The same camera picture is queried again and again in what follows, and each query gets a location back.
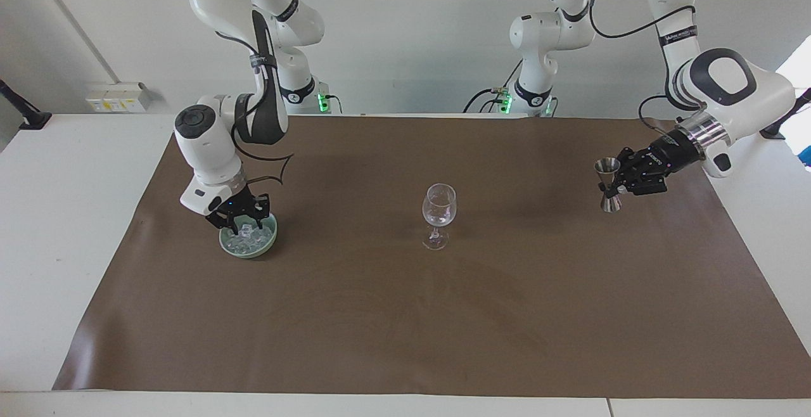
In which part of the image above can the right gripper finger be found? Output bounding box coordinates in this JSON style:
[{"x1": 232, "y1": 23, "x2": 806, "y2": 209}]
[
  {"x1": 205, "y1": 212, "x2": 241, "y2": 236},
  {"x1": 248, "y1": 193, "x2": 272, "y2": 228}
]

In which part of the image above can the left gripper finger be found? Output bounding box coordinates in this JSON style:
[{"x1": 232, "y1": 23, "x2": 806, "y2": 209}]
[
  {"x1": 613, "y1": 146, "x2": 649, "y2": 176},
  {"x1": 612, "y1": 167, "x2": 668, "y2": 200}
]

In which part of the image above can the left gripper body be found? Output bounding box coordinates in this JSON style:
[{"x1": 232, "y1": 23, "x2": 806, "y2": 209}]
[{"x1": 639, "y1": 128, "x2": 704, "y2": 181}]

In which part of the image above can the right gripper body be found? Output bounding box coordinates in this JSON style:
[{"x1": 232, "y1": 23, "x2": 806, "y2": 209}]
[{"x1": 207, "y1": 185, "x2": 259, "y2": 218}]

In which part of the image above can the steel double jigger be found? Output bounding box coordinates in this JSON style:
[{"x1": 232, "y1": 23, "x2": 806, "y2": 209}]
[{"x1": 594, "y1": 158, "x2": 625, "y2": 214}]

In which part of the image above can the clear wine glass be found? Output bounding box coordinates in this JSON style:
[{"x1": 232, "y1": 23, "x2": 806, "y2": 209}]
[{"x1": 422, "y1": 183, "x2": 457, "y2": 251}]

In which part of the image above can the pale green bowl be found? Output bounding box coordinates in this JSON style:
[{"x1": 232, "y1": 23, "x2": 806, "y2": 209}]
[{"x1": 219, "y1": 212, "x2": 279, "y2": 259}]

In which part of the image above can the black stand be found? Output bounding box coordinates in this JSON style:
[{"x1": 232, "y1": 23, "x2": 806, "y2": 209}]
[
  {"x1": 760, "y1": 87, "x2": 811, "y2": 141},
  {"x1": 0, "y1": 79, "x2": 53, "y2": 131}
]

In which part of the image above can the white wall socket box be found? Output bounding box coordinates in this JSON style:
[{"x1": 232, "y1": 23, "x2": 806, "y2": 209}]
[{"x1": 85, "y1": 82, "x2": 152, "y2": 113}]

